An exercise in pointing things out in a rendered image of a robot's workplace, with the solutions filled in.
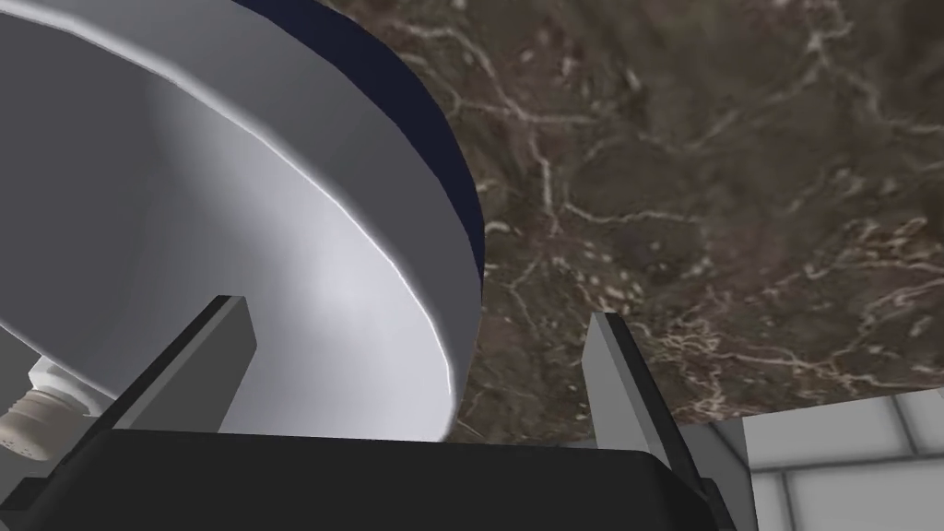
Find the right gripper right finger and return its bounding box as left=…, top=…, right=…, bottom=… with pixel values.
left=584, top=312, right=709, bottom=485

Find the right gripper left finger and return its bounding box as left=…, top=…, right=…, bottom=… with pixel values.
left=95, top=294, right=258, bottom=434

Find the white ribbed cylinder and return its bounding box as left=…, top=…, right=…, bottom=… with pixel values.
left=0, top=357, right=112, bottom=463

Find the white bowl with navy outside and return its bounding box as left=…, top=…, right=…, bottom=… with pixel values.
left=0, top=0, right=487, bottom=444

